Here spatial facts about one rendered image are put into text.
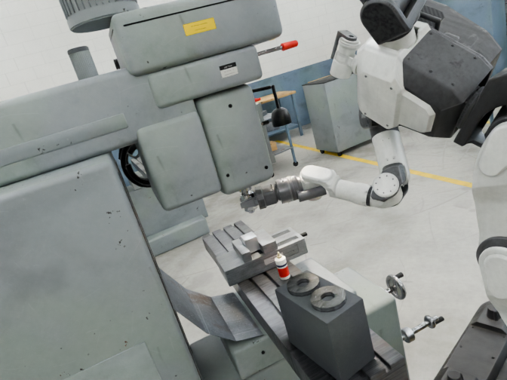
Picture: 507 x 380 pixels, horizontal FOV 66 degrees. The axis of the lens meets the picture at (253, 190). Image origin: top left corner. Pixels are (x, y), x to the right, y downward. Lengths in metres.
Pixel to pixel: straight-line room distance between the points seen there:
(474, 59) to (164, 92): 0.80
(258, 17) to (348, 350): 0.93
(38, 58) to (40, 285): 6.86
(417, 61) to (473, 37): 0.17
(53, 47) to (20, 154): 6.70
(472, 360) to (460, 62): 0.96
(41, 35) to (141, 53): 6.76
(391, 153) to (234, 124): 0.50
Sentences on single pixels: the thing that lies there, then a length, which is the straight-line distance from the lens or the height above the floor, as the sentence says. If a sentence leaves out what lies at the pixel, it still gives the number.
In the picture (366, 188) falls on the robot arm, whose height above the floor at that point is 1.22.
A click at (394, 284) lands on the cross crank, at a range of 1.86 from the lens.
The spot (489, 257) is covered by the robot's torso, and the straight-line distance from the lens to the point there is 1.23.
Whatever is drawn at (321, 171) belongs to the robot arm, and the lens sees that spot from 1.33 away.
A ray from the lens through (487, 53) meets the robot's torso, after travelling 1.19.
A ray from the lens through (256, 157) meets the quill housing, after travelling 1.24.
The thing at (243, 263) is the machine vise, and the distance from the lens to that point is 1.54.
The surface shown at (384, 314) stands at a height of 0.65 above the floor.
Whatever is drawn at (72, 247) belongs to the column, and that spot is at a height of 1.38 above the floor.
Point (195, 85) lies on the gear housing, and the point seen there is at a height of 1.66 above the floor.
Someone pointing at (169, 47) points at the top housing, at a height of 1.78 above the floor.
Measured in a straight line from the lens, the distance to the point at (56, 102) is 1.14.
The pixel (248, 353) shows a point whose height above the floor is 0.80.
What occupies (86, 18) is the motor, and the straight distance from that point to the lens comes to 1.17.
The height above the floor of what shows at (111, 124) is 1.63.
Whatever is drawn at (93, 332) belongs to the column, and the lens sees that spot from 1.18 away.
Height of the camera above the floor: 1.70
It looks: 18 degrees down
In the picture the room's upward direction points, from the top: 16 degrees counter-clockwise
